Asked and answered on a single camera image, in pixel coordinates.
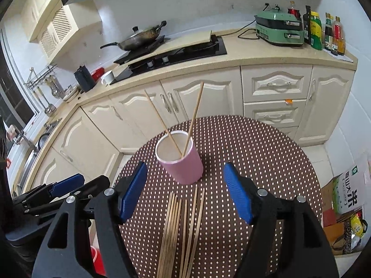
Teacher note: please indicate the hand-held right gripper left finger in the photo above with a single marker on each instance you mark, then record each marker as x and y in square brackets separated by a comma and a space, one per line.
[132, 197]

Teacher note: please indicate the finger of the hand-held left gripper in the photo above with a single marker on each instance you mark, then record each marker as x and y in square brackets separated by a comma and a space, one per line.
[68, 184]
[92, 184]

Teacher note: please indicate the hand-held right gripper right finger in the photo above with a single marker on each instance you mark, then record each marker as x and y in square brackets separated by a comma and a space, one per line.
[239, 194]

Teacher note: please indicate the bunch of wooden chopsticks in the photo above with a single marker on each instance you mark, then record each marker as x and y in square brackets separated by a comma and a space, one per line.
[174, 231]

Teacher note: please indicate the pink cup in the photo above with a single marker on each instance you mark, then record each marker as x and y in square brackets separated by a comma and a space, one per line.
[185, 168]

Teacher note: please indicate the thin wooden chopstick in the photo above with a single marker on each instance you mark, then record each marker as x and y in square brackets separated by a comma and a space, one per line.
[196, 107]
[156, 113]

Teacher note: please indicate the brown polka-dot tablecloth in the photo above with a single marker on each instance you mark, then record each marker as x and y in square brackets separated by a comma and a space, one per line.
[246, 150]

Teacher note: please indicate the steel sink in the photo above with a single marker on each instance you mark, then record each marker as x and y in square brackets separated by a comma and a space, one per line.
[29, 162]

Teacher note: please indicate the steel pot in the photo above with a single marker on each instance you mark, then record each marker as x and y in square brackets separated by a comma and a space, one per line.
[43, 142]

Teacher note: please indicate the steel faucet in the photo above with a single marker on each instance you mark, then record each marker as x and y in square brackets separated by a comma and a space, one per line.
[27, 143]

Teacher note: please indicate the pink cloth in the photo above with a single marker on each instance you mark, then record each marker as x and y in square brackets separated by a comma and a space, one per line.
[11, 133]

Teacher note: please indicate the long steel ladle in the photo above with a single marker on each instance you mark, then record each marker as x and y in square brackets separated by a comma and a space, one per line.
[49, 109]

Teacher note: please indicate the stacked bowls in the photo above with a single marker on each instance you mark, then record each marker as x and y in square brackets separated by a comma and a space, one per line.
[71, 95]

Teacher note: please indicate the cardboard box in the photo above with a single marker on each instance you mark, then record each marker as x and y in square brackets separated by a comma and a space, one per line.
[329, 208]

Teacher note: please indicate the short steel ladle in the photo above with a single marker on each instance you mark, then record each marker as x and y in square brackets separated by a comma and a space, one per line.
[55, 91]

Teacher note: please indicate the black kettle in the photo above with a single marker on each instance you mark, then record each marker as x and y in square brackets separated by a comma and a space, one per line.
[84, 79]

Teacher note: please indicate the dark window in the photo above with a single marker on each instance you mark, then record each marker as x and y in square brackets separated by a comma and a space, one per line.
[11, 92]

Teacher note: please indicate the white mug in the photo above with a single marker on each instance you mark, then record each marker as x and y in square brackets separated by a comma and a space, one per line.
[109, 77]

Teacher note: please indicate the red box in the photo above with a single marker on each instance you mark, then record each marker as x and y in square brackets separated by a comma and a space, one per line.
[98, 73]

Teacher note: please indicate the white green rice bag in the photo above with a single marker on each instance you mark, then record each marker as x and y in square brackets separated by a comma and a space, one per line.
[350, 185]

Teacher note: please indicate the yellow packet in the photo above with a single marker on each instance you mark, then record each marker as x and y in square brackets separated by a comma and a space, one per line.
[356, 226]

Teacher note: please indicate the black induction cooker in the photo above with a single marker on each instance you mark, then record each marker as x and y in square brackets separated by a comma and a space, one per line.
[136, 54]

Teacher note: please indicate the beige kitchen countertop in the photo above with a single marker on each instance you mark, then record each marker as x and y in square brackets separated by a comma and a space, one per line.
[246, 52]

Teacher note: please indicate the black glass gas hob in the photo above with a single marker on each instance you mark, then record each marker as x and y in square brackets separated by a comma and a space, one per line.
[188, 55]

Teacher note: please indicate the steel wok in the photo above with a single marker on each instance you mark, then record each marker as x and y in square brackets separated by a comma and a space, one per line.
[139, 40]

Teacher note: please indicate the glass wok lid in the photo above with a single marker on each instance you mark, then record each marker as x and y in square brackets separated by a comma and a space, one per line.
[138, 33]

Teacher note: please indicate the beige board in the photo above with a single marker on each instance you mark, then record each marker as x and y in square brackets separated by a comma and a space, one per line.
[179, 42]

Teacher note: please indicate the green electric cooker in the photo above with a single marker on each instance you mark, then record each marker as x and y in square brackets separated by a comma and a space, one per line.
[278, 31]

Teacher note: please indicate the white paper sheet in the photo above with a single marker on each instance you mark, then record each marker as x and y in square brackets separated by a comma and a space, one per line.
[346, 58]

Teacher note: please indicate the small amber bottle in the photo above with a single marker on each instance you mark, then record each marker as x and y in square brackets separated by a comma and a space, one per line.
[341, 47]

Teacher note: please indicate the green yellow bottle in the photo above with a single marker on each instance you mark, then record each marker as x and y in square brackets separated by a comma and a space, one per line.
[316, 31]

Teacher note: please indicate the dark oil bottle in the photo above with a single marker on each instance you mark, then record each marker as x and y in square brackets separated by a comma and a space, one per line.
[307, 26]

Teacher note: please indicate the dark sauce bottle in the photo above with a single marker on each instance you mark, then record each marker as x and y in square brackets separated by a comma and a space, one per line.
[328, 33]

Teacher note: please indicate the red label bottle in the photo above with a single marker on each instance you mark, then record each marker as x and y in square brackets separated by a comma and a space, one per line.
[337, 30]

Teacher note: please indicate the steel wall utensil rack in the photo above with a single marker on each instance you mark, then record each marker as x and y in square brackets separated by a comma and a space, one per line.
[40, 76]

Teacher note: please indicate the lattice door wall cabinet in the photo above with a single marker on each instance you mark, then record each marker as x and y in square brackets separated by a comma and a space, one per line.
[61, 26]

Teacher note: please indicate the cream wall cabinet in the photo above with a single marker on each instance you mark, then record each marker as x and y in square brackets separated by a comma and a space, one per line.
[37, 5]

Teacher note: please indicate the white wall socket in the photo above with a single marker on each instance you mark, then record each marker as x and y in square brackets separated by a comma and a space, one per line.
[266, 5]

